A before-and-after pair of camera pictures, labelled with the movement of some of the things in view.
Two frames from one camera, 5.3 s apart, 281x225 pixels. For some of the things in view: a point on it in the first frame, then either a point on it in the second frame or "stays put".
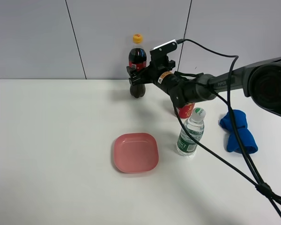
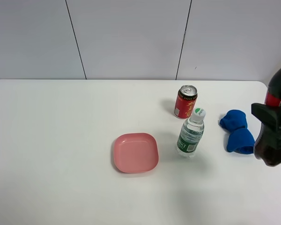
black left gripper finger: [147, 77] -> [278, 118]
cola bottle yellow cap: [137, 39] -> [272, 145]
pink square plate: [136, 152] stays put
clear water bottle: [186, 146] stays put
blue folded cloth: [249, 144] stays put
